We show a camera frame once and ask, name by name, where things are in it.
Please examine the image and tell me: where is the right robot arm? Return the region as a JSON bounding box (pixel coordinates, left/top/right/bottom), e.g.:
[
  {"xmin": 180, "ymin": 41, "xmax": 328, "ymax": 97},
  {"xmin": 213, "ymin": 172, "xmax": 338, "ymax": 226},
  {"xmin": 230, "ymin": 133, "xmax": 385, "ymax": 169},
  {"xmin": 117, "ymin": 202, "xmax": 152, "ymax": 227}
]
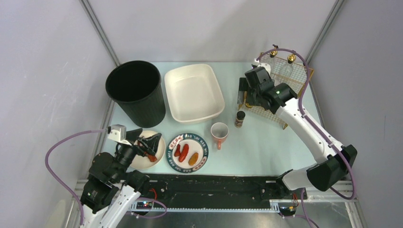
[{"xmin": 242, "ymin": 66, "xmax": 357, "ymax": 191}]

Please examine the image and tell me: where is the cream plate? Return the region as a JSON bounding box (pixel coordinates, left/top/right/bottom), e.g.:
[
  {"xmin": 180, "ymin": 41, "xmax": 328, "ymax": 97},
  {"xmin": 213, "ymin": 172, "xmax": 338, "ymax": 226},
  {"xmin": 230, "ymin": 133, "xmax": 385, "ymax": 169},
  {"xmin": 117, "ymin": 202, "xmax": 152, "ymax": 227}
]
[{"xmin": 130, "ymin": 137, "xmax": 166, "ymax": 170}]

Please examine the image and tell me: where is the electronics board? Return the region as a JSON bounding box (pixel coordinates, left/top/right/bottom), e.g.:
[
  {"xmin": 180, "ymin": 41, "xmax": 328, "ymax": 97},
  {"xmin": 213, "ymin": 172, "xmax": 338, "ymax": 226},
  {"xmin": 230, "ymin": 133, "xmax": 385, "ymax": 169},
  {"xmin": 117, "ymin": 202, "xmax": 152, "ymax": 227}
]
[
  {"xmin": 135, "ymin": 201, "xmax": 153, "ymax": 210},
  {"xmin": 279, "ymin": 206, "xmax": 297, "ymax": 217}
]

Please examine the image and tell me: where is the brown meat piece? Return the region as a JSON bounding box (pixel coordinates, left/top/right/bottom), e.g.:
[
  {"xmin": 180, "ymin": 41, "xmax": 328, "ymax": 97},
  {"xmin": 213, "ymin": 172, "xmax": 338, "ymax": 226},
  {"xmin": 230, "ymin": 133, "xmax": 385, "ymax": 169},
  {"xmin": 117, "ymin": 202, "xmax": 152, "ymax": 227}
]
[{"xmin": 147, "ymin": 155, "xmax": 157, "ymax": 162}]

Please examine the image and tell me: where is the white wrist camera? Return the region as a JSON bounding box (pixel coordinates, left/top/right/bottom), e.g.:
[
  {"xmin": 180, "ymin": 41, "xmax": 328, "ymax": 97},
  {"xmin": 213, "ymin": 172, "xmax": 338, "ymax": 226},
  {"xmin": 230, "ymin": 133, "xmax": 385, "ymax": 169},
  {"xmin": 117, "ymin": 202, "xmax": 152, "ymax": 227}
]
[
  {"xmin": 107, "ymin": 124, "xmax": 129, "ymax": 145},
  {"xmin": 251, "ymin": 62, "xmax": 271, "ymax": 75}
]

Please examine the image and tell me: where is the orange ceramic mug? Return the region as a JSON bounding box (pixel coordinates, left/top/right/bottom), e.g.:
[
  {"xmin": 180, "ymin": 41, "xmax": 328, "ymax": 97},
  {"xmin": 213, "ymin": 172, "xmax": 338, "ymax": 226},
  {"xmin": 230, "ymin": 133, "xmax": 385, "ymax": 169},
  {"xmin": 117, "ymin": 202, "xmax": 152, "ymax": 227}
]
[{"xmin": 210, "ymin": 122, "xmax": 229, "ymax": 150}]

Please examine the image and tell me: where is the yellow wire basket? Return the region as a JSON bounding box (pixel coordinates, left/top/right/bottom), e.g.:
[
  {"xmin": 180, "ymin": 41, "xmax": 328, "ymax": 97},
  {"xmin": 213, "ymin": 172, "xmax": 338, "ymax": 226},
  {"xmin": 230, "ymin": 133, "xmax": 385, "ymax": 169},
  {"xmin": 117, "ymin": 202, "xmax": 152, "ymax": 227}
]
[{"xmin": 238, "ymin": 54, "xmax": 307, "ymax": 129}]

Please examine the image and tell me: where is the right electronics board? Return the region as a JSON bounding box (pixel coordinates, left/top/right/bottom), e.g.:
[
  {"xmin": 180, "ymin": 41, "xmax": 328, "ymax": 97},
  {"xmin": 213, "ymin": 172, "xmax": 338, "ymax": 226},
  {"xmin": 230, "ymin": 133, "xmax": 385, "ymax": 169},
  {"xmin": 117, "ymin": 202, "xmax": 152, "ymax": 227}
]
[{"xmin": 279, "ymin": 206, "xmax": 297, "ymax": 217}]

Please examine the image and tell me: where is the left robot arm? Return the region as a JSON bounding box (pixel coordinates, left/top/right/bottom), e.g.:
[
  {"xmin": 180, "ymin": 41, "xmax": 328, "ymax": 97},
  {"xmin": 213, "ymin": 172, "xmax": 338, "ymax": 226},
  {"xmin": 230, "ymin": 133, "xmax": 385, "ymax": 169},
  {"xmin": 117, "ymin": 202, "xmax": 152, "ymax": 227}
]
[{"xmin": 80, "ymin": 124, "xmax": 162, "ymax": 228}]

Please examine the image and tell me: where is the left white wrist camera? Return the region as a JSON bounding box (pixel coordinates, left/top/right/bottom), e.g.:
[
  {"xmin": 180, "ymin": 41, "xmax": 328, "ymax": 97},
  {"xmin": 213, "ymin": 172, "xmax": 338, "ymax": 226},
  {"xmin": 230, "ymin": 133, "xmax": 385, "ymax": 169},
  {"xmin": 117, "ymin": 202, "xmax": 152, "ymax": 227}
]
[{"xmin": 107, "ymin": 124, "xmax": 129, "ymax": 145}]

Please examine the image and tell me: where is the black ribbed trash bin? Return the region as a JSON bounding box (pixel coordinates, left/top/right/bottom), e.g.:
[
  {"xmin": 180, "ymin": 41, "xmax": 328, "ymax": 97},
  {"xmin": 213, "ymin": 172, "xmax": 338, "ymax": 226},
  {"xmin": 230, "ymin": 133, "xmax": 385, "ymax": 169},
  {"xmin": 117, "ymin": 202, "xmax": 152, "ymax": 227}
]
[{"xmin": 105, "ymin": 60, "xmax": 166, "ymax": 128}]

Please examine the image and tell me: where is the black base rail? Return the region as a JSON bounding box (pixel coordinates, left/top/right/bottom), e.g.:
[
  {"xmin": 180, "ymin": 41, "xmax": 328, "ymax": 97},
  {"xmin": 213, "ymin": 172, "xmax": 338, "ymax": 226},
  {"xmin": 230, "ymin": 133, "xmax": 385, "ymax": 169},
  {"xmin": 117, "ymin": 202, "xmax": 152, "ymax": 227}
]
[{"xmin": 148, "ymin": 173, "xmax": 307, "ymax": 209}]

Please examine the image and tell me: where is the white rectangular tub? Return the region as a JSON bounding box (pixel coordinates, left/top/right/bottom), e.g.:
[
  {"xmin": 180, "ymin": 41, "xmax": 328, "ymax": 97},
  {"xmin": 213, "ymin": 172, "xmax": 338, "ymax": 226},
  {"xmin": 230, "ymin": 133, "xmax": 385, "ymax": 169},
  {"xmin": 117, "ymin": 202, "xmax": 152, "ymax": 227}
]
[{"xmin": 164, "ymin": 64, "xmax": 225, "ymax": 124}]

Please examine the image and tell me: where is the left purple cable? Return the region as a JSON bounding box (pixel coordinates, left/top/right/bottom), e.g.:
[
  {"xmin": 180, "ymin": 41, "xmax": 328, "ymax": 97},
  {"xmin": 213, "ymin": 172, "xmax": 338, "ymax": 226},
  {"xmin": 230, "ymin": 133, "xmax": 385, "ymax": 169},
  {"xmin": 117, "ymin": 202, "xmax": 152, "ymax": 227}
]
[{"xmin": 44, "ymin": 130, "xmax": 108, "ymax": 228}]

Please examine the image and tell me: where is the green rimmed patterned plate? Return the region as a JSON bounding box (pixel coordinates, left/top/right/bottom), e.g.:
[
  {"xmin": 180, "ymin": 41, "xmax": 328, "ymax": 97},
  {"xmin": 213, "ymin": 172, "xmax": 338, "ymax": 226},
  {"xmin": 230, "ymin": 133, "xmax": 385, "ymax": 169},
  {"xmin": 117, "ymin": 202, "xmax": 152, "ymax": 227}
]
[{"xmin": 166, "ymin": 133, "xmax": 209, "ymax": 173}]

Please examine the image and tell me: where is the large red sausage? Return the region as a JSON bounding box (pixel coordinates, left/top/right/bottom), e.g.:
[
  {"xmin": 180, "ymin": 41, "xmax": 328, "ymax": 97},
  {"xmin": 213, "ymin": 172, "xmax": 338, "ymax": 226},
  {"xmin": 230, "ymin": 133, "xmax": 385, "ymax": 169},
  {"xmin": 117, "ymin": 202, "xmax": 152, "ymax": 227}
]
[{"xmin": 178, "ymin": 144, "xmax": 189, "ymax": 162}]

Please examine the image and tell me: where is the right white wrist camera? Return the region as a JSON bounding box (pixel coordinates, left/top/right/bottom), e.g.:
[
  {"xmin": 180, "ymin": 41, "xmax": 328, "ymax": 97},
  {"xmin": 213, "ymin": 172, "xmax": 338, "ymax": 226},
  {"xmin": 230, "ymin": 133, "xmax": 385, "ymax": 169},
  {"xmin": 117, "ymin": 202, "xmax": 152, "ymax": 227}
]
[{"xmin": 251, "ymin": 62, "xmax": 271, "ymax": 75}]

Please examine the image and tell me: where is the glass oil bottle gold spout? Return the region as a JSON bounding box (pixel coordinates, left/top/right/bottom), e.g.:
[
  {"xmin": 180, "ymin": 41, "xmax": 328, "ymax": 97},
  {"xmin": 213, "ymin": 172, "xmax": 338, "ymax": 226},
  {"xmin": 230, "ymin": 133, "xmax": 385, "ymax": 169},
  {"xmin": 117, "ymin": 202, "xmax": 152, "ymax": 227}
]
[{"xmin": 268, "ymin": 44, "xmax": 278, "ymax": 75}]

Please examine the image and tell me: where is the orange sausage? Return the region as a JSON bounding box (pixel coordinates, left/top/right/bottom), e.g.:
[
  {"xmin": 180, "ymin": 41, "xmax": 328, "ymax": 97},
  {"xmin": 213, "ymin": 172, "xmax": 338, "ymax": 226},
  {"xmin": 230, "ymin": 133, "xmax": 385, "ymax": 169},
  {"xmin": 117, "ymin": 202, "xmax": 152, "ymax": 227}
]
[{"xmin": 188, "ymin": 152, "xmax": 199, "ymax": 166}]

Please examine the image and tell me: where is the dark brown small bottle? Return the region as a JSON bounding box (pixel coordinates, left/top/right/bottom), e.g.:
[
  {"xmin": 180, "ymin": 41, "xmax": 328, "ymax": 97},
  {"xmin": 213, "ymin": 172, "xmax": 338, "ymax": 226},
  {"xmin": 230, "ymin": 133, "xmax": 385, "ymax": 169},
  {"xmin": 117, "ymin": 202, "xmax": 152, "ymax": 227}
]
[{"xmin": 235, "ymin": 111, "xmax": 246, "ymax": 128}]

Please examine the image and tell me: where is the left electronics board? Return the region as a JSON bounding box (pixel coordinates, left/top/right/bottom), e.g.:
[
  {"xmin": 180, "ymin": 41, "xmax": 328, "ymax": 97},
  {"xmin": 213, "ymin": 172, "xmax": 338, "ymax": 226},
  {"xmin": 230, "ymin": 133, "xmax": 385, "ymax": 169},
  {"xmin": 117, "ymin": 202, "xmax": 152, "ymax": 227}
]
[{"xmin": 135, "ymin": 201, "xmax": 153, "ymax": 210}]

